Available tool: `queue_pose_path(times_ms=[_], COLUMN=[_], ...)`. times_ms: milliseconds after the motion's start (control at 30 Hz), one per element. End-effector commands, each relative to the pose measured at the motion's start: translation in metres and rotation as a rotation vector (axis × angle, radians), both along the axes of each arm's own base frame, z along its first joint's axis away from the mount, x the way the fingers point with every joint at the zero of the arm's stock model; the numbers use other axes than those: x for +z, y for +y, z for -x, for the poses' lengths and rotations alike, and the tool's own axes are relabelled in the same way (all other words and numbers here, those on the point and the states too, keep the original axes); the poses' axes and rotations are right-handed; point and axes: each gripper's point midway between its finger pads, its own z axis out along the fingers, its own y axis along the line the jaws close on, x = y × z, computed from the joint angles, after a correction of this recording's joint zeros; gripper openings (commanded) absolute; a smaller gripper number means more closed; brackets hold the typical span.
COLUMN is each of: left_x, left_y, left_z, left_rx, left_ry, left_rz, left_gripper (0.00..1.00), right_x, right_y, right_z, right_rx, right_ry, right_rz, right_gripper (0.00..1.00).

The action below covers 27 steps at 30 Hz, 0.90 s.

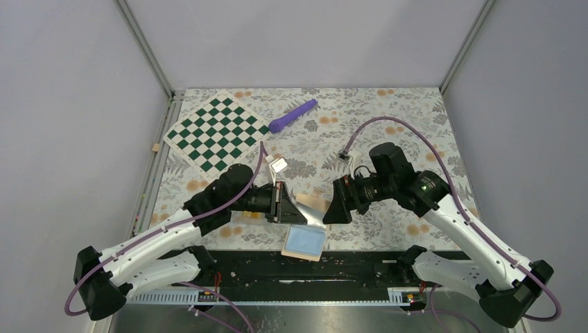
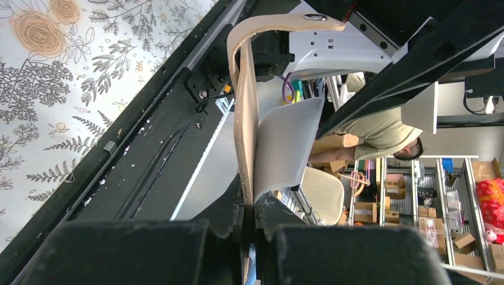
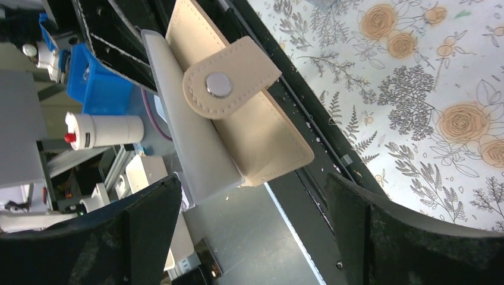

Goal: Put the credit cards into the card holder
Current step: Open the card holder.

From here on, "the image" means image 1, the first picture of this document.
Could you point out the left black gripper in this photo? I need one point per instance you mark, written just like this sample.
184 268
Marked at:
283 210

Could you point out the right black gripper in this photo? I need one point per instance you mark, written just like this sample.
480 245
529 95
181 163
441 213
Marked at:
346 198

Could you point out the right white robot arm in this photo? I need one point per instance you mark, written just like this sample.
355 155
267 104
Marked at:
503 282

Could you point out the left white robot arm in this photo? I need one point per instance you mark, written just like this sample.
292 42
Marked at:
106 279

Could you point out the yellow credit card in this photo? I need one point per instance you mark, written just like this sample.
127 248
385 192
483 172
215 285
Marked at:
252 215

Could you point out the floral tablecloth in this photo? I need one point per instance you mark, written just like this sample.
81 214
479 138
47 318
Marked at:
413 118

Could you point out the green white chessboard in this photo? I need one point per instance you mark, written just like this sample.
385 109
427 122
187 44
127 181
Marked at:
216 134

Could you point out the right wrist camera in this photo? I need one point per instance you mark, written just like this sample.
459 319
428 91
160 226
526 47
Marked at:
351 159

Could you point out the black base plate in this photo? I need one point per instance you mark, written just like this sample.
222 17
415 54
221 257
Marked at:
253 269

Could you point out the purple cylindrical handle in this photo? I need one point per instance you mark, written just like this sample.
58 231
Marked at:
277 125

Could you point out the white slotted cable duct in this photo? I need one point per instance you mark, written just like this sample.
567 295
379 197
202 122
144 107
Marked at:
387 296

